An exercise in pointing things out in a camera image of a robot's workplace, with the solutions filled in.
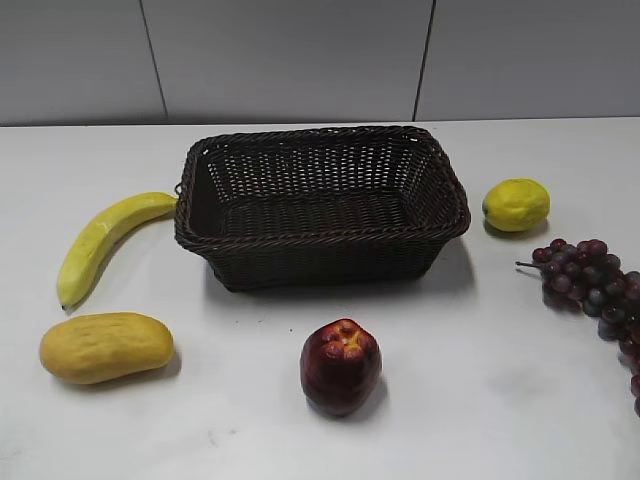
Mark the purple grape bunch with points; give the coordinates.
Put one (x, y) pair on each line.
(589, 278)

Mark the dark brown woven basket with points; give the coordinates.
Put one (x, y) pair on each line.
(322, 206)

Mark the red apple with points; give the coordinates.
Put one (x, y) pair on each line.
(340, 365)

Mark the yellow lemon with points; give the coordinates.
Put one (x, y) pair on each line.
(516, 205)

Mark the yellow banana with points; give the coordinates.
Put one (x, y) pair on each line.
(94, 243)

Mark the yellow mango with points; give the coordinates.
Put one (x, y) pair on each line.
(96, 348)

